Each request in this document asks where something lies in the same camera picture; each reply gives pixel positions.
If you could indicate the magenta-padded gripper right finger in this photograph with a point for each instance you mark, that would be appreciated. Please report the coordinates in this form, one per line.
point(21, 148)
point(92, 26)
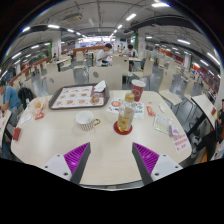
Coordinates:
point(161, 166)

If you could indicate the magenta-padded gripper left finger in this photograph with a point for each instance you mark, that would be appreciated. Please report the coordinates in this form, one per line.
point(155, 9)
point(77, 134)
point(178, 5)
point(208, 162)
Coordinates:
point(63, 166)

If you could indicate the clear bottle with yellow cap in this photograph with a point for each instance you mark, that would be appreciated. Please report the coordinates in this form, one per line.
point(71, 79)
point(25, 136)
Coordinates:
point(125, 116)

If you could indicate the white table notice sticker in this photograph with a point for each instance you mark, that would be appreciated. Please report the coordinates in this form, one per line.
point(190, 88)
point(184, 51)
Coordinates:
point(181, 143)

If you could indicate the clear plastic packet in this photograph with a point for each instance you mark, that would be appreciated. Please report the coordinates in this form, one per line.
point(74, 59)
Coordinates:
point(162, 123)

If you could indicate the white patterned mug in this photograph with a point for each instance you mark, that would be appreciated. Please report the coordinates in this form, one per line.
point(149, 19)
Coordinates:
point(85, 120)

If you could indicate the small red sauce packet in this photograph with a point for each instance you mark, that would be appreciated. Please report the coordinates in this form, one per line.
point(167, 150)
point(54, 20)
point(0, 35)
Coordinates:
point(150, 111)
point(39, 116)

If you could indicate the flat round red coaster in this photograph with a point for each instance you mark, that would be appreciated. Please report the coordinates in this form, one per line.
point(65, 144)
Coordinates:
point(116, 130)

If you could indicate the small white packet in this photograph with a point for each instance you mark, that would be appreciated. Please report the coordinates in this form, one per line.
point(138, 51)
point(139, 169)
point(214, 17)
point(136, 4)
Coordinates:
point(162, 107)

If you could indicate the white paper slip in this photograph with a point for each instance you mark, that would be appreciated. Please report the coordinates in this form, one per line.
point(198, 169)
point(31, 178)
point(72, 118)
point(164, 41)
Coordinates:
point(25, 119)

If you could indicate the dark brown food tray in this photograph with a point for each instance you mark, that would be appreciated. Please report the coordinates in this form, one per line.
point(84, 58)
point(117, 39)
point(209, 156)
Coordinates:
point(51, 105)

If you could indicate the food wrapper with fries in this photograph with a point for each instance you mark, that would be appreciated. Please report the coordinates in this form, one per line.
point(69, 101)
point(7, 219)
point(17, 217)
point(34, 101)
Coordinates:
point(39, 105)

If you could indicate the printed paper tray liner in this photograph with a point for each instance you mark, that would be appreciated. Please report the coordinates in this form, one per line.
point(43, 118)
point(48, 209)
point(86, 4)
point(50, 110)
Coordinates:
point(73, 96)

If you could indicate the beige dining table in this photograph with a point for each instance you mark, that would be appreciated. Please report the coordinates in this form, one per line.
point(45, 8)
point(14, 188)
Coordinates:
point(4, 123)
point(203, 105)

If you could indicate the brown fried food piece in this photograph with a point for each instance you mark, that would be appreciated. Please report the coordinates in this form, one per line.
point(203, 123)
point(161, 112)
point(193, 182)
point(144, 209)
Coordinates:
point(95, 100)

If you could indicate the colourful sticker sheet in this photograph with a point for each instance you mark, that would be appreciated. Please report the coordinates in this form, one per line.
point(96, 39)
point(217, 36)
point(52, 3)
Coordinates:
point(113, 106)

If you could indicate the red paper cup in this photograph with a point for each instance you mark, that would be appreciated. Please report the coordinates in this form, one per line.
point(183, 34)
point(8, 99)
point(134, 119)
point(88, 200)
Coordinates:
point(138, 91)

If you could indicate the black backpack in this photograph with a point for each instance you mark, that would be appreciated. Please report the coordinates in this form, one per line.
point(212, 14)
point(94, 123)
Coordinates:
point(25, 96)

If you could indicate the beige chair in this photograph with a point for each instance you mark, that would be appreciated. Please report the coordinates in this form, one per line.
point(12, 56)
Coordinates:
point(106, 75)
point(61, 80)
point(168, 86)

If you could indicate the crumpled white napkin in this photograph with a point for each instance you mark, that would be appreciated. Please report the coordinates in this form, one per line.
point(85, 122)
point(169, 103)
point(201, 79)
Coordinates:
point(99, 86)

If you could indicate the ceiling air conditioner unit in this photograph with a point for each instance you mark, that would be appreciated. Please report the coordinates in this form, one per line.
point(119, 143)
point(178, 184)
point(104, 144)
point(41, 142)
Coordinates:
point(72, 17)

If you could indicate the ceiling lights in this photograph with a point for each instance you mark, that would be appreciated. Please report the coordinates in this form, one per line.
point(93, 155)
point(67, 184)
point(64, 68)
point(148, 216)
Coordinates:
point(160, 4)

